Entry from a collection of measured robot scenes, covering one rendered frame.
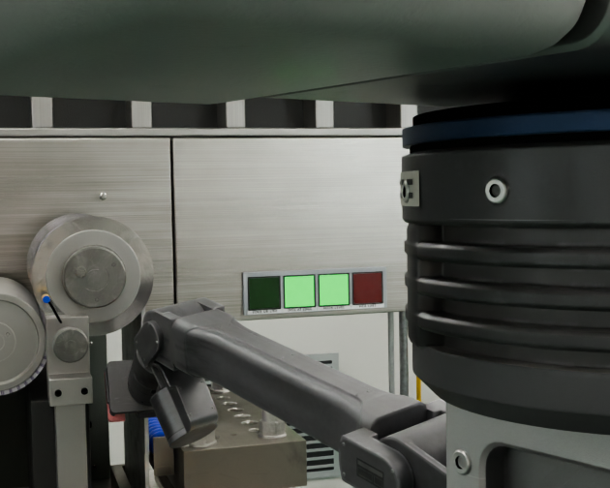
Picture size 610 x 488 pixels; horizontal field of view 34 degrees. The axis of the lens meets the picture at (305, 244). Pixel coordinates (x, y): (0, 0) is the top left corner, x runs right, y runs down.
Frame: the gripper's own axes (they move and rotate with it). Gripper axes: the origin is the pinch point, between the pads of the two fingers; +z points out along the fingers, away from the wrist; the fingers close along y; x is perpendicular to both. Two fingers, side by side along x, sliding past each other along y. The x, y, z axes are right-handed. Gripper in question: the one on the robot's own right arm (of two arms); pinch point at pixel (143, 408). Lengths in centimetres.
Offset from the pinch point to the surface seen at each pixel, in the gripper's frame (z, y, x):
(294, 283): 19.6, 29.5, 25.8
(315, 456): 268, 105, 61
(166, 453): 2.0, 2.6, -5.6
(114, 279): -12.3, -3.6, 12.6
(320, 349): 246, 109, 100
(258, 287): 19.8, 23.2, 25.5
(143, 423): -0.1, -0.1, -2.0
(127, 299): -9.6, -2.0, 11.1
